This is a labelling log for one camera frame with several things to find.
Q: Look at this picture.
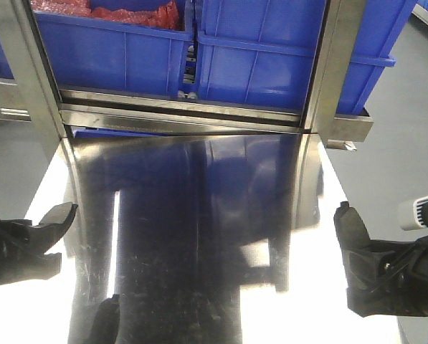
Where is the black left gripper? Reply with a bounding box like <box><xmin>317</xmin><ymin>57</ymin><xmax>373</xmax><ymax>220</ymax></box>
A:
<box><xmin>0</xmin><ymin>219</ymin><xmax>69</xmax><ymax>285</ymax></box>

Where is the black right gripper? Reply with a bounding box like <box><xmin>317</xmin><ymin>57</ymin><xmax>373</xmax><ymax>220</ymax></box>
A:
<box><xmin>342</xmin><ymin>236</ymin><xmax>428</xmax><ymax>317</ymax></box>

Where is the brake pad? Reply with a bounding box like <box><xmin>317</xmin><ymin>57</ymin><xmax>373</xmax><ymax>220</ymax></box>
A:
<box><xmin>39</xmin><ymin>202</ymin><xmax>78</xmax><ymax>230</ymax></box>
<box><xmin>333</xmin><ymin>201</ymin><xmax>372</xmax><ymax>291</ymax></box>

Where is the blue crate left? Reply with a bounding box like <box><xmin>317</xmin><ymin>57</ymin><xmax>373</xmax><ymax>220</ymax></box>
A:
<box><xmin>0</xmin><ymin>0</ymin><xmax>194</xmax><ymax>97</ymax></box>

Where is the large blue crate right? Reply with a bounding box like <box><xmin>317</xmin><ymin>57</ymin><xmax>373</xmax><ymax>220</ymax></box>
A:
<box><xmin>195</xmin><ymin>1</ymin><xmax>415</xmax><ymax>115</ymax></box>

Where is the red plastic bag in crate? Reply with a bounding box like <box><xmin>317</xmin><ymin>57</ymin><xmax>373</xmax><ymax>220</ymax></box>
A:
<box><xmin>30</xmin><ymin>1</ymin><xmax>181</xmax><ymax>30</ymax></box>

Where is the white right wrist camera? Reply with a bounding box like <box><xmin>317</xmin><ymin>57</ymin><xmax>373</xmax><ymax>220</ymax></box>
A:
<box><xmin>398</xmin><ymin>196</ymin><xmax>428</xmax><ymax>231</ymax></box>

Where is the steel shelf frame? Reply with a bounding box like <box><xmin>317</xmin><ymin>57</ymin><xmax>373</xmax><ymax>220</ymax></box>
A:
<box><xmin>0</xmin><ymin>75</ymin><xmax>374</xmax><ymax>144</ymax></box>

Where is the steel upright post left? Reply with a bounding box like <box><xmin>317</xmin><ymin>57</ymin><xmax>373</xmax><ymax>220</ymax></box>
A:
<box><xmin>0</xmin><ymin>1</ymin><xmax>67</xmax><ymax>161</ymax></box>

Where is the steel upright post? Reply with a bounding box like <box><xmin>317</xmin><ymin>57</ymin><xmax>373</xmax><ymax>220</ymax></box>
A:
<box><xmin>301</xmin><ymin>0</ymin><xmax>366</xmax><ymax>142</ymax></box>
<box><xmin>0</xmin><ymin>1</ymin><xmax>67</xmax><ymax>161</ymax></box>

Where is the steel upright post right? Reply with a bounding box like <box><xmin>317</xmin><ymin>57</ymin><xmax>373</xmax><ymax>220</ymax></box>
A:
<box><xmin>301</xmin><ymin>0</ymin><xmax>366</xmax><ymax>142</ymax></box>

